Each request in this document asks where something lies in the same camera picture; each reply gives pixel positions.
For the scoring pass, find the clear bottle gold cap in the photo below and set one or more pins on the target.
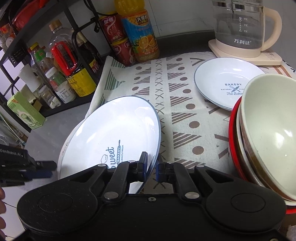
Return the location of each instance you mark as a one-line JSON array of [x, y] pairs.
[[62, 34]]

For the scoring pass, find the white plate leaf motif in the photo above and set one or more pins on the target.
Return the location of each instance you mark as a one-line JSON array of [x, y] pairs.
[[60, 162]]

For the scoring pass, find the orange juice bottle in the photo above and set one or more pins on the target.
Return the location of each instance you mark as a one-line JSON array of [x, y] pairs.
[[141, 39]]

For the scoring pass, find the red drink can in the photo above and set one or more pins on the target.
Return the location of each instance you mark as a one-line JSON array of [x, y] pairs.
[[113, 30], [122, 52]]

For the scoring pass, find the white cup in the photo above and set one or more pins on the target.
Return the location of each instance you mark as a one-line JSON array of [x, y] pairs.
[[27, 75]]

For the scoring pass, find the black metal rack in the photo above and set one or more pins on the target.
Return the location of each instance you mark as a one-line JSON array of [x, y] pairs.
[[76, 103]]

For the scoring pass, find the person's left hand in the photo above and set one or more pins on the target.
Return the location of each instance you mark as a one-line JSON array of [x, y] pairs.
[[1, 194]]

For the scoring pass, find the red plastic basket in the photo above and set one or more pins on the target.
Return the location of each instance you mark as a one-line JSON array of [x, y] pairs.
[[23, 14]]

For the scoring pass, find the glass electric kettle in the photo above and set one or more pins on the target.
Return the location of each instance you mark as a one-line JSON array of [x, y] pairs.
[[235, 27]]

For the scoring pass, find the oil bottle yellow cap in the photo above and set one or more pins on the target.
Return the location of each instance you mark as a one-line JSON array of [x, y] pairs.
[[40, 55]]

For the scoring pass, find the white lidded jar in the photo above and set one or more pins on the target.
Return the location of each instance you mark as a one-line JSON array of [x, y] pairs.
[[66, 92]]

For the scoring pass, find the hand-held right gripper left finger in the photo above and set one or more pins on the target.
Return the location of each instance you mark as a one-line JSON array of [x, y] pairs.
[[143, 163]]

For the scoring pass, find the patterned tasselled cloth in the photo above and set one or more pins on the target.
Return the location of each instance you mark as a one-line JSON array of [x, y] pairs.
[[180, 92]]

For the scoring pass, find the dark bottle red label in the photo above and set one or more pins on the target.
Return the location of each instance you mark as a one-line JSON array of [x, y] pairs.
[[90, 49]]

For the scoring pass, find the small white plate blue print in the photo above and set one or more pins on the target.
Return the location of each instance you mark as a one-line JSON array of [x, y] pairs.
[[219, 76]]

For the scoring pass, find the cream kettle base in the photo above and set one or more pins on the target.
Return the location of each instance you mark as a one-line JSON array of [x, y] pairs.
[[254, 58]]

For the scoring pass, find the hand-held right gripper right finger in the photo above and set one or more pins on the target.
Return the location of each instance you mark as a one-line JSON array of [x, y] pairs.
[[158, 170]]

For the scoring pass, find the green carton box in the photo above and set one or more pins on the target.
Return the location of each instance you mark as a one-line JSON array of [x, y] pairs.
[[25, 111]]

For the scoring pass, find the pale green bowl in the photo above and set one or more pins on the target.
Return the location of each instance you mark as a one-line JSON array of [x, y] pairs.
[[238, 139], [272, 129]]

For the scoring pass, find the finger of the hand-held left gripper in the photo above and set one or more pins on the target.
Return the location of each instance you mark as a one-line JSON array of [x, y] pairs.
[[46, 166]]

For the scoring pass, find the red and black bowl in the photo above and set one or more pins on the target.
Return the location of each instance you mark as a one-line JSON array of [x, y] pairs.
[[232, 139]]

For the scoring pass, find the small spice jar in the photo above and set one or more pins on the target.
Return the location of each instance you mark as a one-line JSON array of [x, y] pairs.
[[49, 98]]

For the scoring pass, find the large white plate blue print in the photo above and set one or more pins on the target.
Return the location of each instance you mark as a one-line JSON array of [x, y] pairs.
[[111, 129]]

